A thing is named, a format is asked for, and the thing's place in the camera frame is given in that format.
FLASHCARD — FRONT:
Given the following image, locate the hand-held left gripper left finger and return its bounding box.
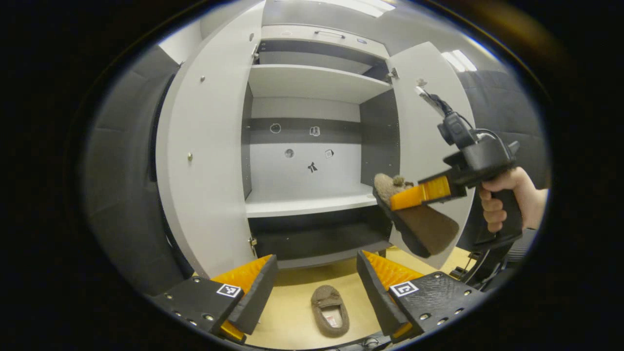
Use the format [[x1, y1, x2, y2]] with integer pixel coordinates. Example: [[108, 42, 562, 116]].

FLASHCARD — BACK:
[[152, 254, 278, 344]]

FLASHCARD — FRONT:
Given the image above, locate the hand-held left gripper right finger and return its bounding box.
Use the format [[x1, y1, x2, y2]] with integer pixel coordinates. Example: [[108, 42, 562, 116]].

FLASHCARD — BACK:
[[357, 250, 488, 342]]

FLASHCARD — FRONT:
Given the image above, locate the brown fuzzy shoe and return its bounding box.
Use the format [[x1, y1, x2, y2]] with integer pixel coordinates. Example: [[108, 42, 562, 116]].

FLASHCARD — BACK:
[[373, 173, 460, 259], [311, 285, 350, 338]]

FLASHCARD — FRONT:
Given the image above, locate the white shoe cabinet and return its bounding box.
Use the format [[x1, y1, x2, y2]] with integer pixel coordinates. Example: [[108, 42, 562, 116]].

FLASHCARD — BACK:
[[241, 24, 401, 270]]

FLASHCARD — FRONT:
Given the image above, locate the black quilted curtain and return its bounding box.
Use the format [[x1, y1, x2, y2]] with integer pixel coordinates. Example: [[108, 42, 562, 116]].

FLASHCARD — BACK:
[[83, 46, 195, 294], [457, 68, 549, 195]]

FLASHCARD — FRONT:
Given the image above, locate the small ceiling light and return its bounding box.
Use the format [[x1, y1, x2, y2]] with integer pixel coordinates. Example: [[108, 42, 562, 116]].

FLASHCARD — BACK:
[[441, 49, 478, 73]]

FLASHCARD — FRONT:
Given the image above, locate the bundle of floor cables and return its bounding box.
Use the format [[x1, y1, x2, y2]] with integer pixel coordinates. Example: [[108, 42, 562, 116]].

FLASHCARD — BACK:
[[322, 334, 391, 351]]

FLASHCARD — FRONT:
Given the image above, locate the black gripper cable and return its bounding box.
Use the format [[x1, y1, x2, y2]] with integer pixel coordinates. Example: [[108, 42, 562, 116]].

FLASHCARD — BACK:
[[429, 93, 510, 156]]

